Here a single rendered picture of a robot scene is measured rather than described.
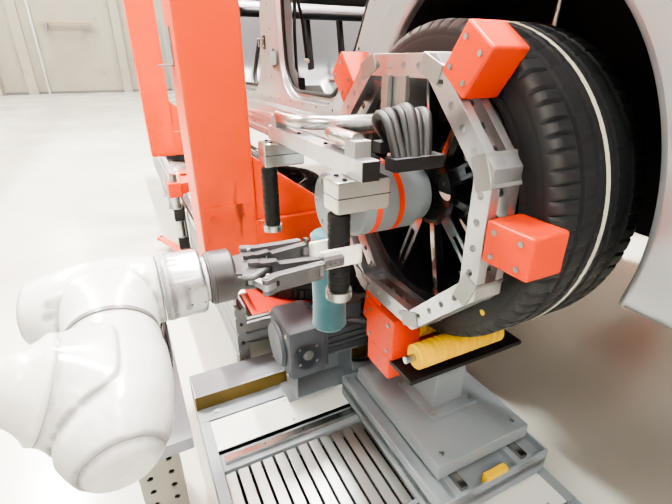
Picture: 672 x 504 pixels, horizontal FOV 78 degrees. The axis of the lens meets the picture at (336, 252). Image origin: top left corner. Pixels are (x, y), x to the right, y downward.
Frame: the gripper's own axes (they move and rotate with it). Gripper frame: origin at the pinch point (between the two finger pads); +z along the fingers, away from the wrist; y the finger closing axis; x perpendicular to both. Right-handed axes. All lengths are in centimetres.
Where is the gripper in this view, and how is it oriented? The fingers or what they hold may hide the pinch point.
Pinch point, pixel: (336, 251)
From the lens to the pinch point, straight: 66.4
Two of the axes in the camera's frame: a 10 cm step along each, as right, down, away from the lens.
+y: 4.4, 3.7, -8.2
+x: 0.0, -9.1, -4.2
